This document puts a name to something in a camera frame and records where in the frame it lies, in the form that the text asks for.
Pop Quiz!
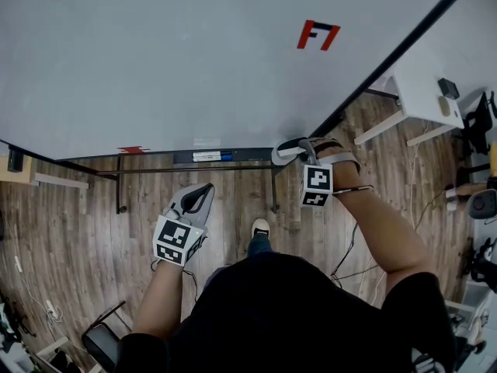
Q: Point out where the white plastic storage rack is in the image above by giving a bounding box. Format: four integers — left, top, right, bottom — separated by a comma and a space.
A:
444, 280, 490, 326

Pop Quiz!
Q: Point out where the grey hand strap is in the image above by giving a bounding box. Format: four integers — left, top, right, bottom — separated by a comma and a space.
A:
318, 152, 362, 175

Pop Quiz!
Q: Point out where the black office chair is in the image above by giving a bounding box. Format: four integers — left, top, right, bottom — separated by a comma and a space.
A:
461, 90, 497, 157

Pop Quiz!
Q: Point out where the person's left forearm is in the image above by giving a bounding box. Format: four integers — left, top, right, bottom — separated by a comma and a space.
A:
131, 262, 183, 340

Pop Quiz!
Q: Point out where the person's black shirt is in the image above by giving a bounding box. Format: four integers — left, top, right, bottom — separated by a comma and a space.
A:
118, 253, 457, 373

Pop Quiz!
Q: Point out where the white marker with blue cap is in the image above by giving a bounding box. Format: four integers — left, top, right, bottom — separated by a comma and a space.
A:
193, 150, 234, 162

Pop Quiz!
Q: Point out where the black framed whiteboard on stand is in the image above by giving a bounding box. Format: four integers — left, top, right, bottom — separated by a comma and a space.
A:
0, 0, 481, 215

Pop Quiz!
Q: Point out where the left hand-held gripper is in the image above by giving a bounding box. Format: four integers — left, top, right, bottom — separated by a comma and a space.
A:
153, 183, 215, 267

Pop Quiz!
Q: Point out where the person's right hand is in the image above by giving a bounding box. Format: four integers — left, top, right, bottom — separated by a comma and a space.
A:
310, 137, 363, 192

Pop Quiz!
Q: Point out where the black box on wooden table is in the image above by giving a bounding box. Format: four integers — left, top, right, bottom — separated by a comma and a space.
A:
7, 149, 24, 173

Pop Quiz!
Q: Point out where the white square table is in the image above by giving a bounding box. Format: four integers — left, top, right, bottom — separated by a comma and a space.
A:
353, 64, 466, 147

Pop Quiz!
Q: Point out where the black floor cable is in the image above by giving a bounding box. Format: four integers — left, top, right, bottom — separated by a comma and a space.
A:
413, 190, 447, 232

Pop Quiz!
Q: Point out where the white floor cable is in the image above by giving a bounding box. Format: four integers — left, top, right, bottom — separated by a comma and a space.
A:
409, 124, 432, 217

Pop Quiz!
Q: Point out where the person's right forearm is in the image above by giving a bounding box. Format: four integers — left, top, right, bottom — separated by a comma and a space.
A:
333, 186, 432, 275

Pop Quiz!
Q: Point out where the grey round machine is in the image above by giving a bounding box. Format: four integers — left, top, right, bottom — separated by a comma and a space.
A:
465, 189, 497, 221

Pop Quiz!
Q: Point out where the black box on white table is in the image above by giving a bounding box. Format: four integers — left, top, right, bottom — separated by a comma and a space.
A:
437, 77, 461, 100

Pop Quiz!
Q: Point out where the person's blue jeans leg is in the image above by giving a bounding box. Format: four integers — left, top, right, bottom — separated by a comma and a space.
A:
246, 234, 273, 258

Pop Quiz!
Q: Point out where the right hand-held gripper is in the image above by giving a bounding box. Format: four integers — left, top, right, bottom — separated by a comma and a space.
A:
298, 138, 334, 208

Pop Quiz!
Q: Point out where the thin wrist bracelet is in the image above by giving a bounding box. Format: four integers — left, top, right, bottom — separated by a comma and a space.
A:
332, 185, 374, 196

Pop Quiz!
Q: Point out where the wooden side table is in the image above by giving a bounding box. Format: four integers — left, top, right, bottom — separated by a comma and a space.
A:
0, 154, 89, 190

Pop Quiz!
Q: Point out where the black equipment frame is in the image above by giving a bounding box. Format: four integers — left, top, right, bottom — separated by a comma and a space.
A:
460, 237, 497, 283

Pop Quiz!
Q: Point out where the black folding chair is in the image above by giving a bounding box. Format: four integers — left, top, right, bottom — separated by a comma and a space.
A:
81, 300, 135, 373

